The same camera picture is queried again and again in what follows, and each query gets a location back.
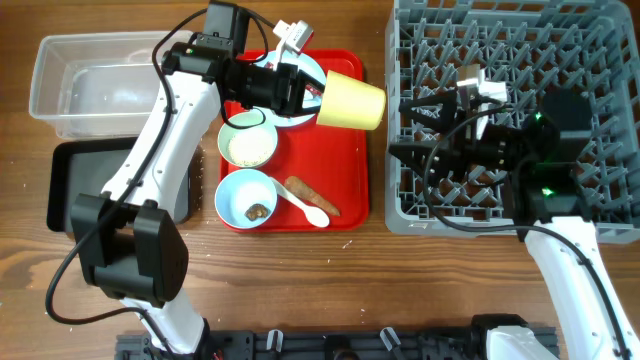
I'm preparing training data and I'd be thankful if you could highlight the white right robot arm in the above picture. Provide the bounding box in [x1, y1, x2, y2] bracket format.
[388, 89, 639, 359]

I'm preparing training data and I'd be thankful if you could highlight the black flat tray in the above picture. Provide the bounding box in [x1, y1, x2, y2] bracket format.
[46, 136, 204, 233]

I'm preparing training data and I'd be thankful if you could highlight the light blue bowl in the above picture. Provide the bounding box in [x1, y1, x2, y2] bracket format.
[214, 169, 278, 230]

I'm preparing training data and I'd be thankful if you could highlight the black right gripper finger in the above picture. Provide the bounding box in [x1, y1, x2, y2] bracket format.
[398, 90, 458, 133]
[388, 141, 452, 178]

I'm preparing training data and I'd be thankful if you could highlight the red plastic tray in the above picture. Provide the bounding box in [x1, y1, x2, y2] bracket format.
[223, 49, 369, 233]

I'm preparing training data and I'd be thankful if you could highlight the red snack wrapper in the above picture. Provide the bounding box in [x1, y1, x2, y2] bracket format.
[305, 85, 322, 96]

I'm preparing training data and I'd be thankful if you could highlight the yellow plastic cup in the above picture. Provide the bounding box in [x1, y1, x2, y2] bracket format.
[316, 71, 386, 131]

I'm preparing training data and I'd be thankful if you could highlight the mint green bowl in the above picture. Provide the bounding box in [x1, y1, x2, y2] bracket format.
[217, 109, 278, 168]

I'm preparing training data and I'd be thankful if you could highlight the grey-blue dishwasher rack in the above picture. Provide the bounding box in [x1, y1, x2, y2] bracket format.
[385, 0, 639, 244]

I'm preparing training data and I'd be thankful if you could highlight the white rice pile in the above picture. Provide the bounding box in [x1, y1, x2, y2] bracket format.
[228, 129, 274, 167]

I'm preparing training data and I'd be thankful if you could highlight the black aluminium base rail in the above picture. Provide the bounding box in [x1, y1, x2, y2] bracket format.
[114, 327, 559, 360]

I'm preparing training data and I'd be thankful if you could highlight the light blue round plate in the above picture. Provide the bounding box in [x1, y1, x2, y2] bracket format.
[253, 49, 330, 128]

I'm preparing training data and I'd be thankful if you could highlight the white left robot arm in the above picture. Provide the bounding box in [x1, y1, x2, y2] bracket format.
[71, 42, 326, 359]

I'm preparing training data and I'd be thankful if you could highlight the clear plastic bin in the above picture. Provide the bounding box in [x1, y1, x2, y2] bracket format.
[28, 31, 166, 139]

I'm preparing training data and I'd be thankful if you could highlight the brown food scrap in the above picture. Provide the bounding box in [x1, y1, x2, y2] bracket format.
[244, 203, 271, 221]

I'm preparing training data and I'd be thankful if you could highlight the brown carrot piece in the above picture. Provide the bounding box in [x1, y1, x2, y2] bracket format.
[284, 176, 341, 216]

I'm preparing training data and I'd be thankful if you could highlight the white plastic spoon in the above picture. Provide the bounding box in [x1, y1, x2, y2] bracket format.
[270, 177, 330, 228]

